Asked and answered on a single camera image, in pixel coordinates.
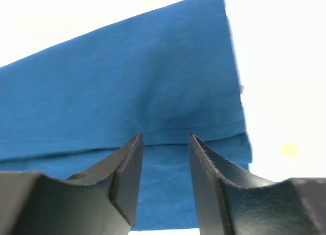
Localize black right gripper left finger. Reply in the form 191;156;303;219
1;135;143;235

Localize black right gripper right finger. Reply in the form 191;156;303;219
189;135;325;235

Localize navy blue printed t-shirt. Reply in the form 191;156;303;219
1;0;252;230

